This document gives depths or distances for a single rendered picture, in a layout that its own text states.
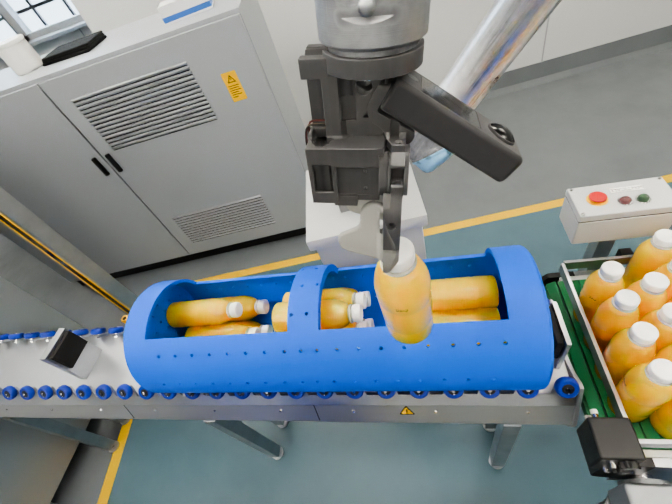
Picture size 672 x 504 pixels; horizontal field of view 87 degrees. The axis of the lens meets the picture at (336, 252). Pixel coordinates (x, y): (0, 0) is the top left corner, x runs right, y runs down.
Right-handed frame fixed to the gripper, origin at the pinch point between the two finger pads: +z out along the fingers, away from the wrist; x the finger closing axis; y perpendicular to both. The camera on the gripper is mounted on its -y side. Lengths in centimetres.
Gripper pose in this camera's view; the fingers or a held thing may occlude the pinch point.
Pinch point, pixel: (394, 249)
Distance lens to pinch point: 39.1
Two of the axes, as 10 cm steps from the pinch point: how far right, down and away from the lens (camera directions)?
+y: -9.8, -0.5, 1.7
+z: 0.8, 7.1, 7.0
